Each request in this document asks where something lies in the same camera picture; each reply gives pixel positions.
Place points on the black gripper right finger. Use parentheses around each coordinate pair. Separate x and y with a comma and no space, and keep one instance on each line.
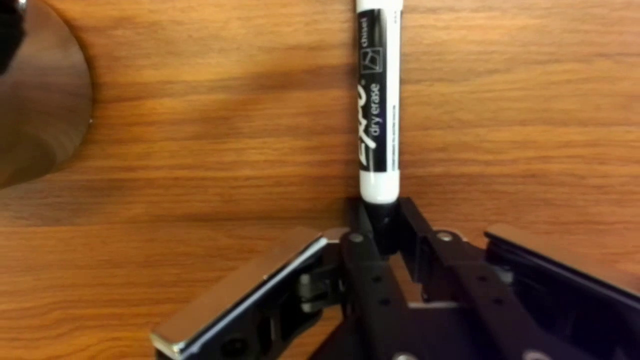
(532,301)

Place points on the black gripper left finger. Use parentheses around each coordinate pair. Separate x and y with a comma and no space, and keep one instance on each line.
(266,301)

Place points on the black white dry erase marker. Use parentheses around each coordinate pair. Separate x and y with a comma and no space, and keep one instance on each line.
(379,107)

